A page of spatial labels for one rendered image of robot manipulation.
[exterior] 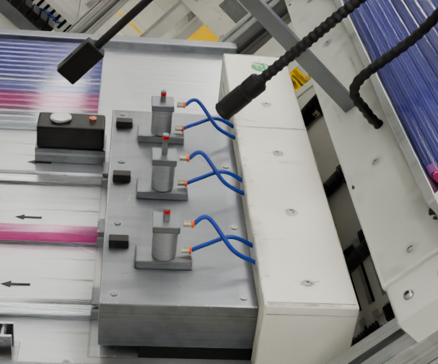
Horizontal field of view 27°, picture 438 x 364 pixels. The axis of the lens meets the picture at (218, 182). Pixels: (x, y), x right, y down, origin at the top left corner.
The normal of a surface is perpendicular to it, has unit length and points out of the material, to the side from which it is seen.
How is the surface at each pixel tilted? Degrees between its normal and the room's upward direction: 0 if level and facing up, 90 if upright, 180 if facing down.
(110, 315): 90
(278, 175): 42
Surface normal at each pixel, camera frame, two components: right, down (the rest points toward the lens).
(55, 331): 0.10, -0.84
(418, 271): -0.67, -0.60
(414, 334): 0.07, 0.54
